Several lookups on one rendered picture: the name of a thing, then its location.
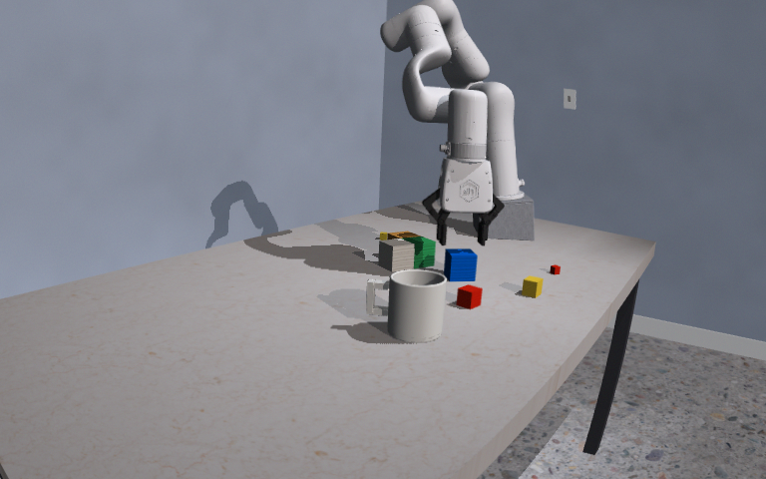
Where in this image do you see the grey mug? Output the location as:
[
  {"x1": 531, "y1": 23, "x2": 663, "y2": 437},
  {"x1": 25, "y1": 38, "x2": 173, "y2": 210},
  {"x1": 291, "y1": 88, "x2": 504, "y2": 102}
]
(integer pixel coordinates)
[{"x1": 366, "y1": 269, "x2": 447, "y2": 342}]

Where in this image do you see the blue cube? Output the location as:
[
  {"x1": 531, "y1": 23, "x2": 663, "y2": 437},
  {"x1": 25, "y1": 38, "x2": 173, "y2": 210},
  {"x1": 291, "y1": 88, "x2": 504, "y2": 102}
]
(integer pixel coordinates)
[{"x1": 444, "y1": 248, "x2": 477, "y2": 281}]

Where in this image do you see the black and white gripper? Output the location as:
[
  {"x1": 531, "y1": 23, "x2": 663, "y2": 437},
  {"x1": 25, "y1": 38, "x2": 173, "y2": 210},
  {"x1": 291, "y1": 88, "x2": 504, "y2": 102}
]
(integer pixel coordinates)
[{"x1": 422, "y1": 156, "x2": 505, "y2": 245}]

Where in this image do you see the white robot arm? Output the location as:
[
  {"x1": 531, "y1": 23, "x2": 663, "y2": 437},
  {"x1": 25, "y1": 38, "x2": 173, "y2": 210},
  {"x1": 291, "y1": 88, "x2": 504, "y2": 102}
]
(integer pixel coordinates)
[{"x1": 380, "y1": 0, "x2": 525, "y2": 201}]

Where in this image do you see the green cube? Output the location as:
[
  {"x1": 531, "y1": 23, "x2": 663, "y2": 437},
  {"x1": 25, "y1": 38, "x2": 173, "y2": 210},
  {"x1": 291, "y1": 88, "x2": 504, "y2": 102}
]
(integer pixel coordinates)
[{"x1": 402, "y1": 237, "x2": 436, "y2": 268}]

